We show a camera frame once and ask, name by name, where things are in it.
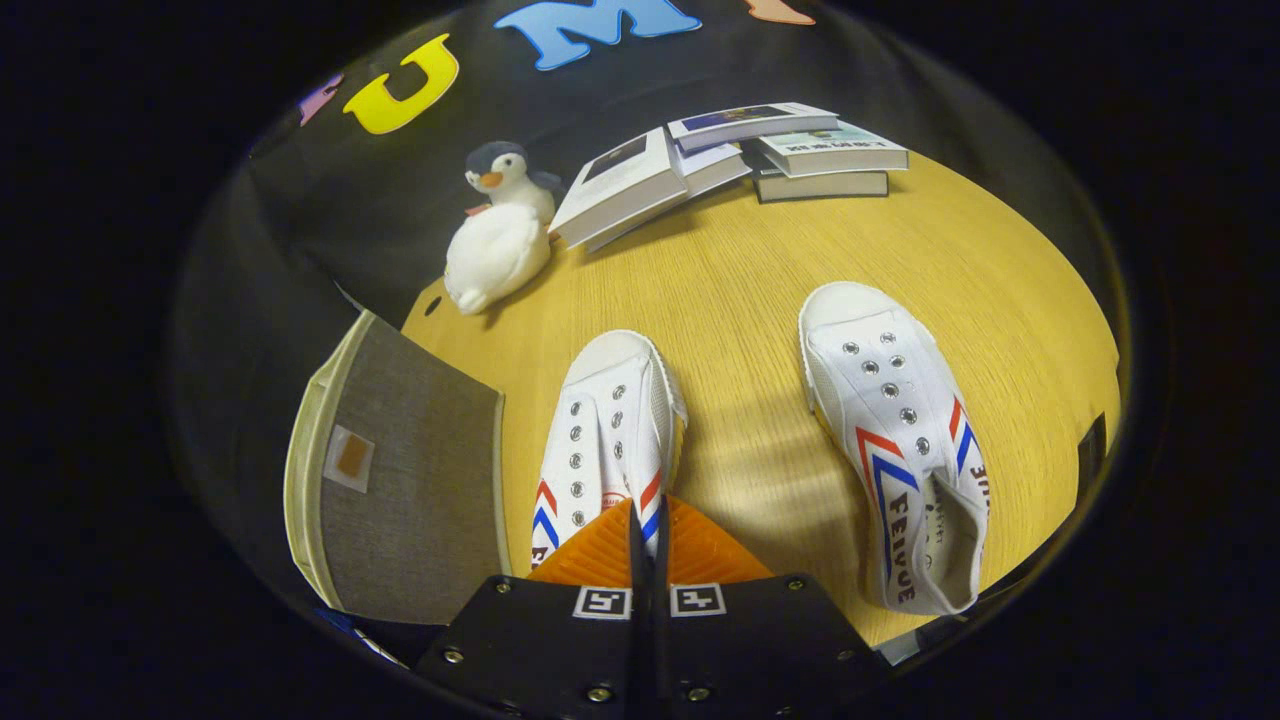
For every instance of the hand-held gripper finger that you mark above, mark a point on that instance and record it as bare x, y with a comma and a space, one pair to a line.
660, 560
637, 560

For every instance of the white shoe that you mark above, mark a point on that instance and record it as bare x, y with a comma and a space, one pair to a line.
880, 400
610, 400

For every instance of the grey fabric storage box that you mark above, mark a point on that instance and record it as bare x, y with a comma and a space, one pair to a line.
420, 480

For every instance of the penguin plush toy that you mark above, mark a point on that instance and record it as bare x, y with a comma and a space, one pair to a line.
495, 255

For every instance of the dark grey book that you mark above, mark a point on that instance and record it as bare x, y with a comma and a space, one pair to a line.
820, 187

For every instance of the teal cover book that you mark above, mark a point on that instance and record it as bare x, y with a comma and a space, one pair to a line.
830, 150

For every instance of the white book blue picture cover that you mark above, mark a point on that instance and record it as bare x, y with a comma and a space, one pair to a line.
750, 120

